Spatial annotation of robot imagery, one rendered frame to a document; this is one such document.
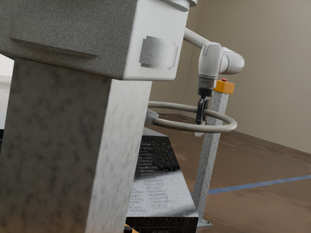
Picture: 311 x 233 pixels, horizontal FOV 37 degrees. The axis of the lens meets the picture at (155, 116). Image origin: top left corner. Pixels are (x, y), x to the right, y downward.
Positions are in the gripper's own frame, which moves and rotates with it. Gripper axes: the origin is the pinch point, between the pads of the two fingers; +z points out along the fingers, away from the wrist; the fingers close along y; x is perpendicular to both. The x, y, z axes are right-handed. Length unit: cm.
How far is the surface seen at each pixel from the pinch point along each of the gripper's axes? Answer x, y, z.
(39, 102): 7, 149, -31
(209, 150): -17, -112, 39
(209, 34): -176, -720, -40
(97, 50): 18, 152, -41
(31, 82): 5, 149, -34
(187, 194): 10, 47, 16
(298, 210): 52, -225, 106
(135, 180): -6, 64, 10
